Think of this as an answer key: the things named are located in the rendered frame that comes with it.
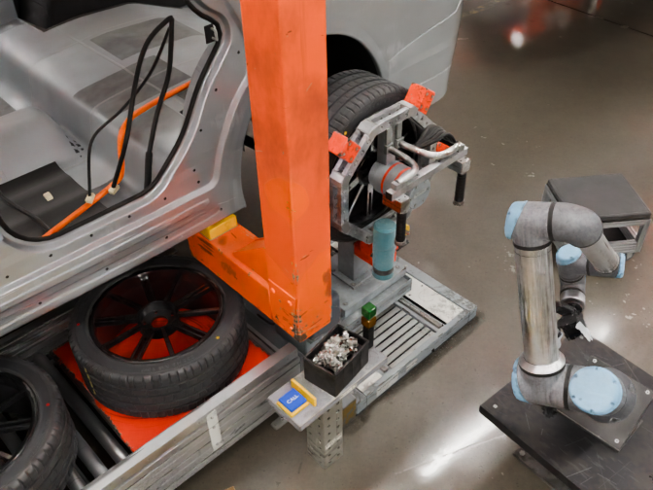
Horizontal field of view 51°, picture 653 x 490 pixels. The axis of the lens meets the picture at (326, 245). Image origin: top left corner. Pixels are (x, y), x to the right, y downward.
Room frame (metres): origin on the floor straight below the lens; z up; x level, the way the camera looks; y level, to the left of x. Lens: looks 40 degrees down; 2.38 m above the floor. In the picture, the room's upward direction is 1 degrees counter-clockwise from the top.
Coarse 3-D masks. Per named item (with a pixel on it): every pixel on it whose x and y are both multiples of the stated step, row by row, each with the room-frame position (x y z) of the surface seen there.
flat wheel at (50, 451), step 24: (0, 360) 1.62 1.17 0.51; (24, 360) 1.62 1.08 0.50; (0, 384) 1.56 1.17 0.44; (24, 384) 1.51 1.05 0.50; (48, 384) 1.50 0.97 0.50; (0, 408) 1.43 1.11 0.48; (24, 408) 1.54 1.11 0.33; (48, 408) 1.40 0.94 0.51; (0, 432) 1.34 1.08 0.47; (48, 432) 1.31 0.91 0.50; (72, 432) 1.41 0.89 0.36; (0, 456) 1.24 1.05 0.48; (24, 456) 1.22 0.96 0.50; (48, 456) 1.24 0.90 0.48; (72, 456) 1.34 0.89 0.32; (0, 480) 1.14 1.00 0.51; (24, 480) 1.15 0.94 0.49; (48, 480) 1.20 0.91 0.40
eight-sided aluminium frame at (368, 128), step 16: (384, 112) 2.22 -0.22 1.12; (400, 112) 2.21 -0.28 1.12; (416, 112) 2.26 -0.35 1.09; (368, 128) 2.11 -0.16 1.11; (384, 128) 2.15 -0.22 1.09; (368, 144) 2.10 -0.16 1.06; (432, 144) 2.35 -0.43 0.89; (432, 160) 2.36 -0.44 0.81; (336, 176) 2.03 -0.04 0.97; (336, 192) 2.05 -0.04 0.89; (336, 208) 2.04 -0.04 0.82; (336, 224) 2.02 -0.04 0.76; (352, 224) 2.12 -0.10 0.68; (368, 240) 2.10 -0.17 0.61
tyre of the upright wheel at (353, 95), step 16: (336, 80) 2.36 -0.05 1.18; (352, 80) 2.36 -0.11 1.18; (368, 80) 2.36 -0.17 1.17; (384, 80) 2.42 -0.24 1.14; (336, 96) 2.26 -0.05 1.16; (352, 96) 2.24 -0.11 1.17; (368, 96) 2.23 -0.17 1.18; (384, 96) 2.27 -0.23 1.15; (400, 96) 2.33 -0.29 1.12; (336, 112) 2.19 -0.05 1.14; (352, 112) 2.17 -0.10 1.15; (368, 112) 2.22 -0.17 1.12; (336, 128) 2.12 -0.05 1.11; (352, 128) 2.16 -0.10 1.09; (416, 128) 2.41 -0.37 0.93; (416, 160) 2.42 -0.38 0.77; (368, 224) 2.23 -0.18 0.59; (336, 240) 2.11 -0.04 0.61; (352, 240) 2.16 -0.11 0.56
